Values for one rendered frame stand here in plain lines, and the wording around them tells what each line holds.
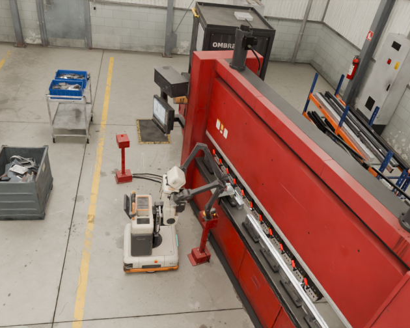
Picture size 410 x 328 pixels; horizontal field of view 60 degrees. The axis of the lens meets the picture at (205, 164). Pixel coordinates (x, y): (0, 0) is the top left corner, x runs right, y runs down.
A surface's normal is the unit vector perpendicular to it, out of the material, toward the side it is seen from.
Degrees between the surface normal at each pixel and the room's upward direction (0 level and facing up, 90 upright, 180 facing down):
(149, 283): 0
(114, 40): 90
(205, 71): 90
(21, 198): 90
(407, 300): 90
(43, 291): 0
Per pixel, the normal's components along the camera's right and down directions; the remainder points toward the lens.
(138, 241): 0.15, 0.62
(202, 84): 0.39, 0.60
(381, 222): -0.91, 0.15
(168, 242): 0.13, -0.79
